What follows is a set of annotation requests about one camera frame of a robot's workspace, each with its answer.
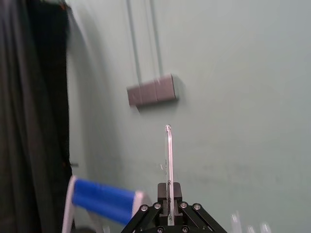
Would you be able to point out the blue and white chair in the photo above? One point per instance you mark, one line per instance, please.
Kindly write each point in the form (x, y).
(102, 199)

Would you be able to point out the clear glass test tube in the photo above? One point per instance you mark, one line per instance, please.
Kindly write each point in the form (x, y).
(264, 228)
(235, 222)

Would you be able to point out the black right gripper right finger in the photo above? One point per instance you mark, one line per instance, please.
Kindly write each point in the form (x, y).
(177, 194)

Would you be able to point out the grey wall junction box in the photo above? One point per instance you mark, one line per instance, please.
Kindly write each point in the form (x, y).
(155, 91)

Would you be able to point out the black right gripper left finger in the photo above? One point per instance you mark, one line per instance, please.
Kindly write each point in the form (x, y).
(162, 194)

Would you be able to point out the pale wall conduit pipe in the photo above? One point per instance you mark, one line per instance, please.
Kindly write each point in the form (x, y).
(156, 38)
(135, 43)

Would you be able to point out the black curtain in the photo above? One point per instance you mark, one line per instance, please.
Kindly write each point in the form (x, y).
(31, 116)

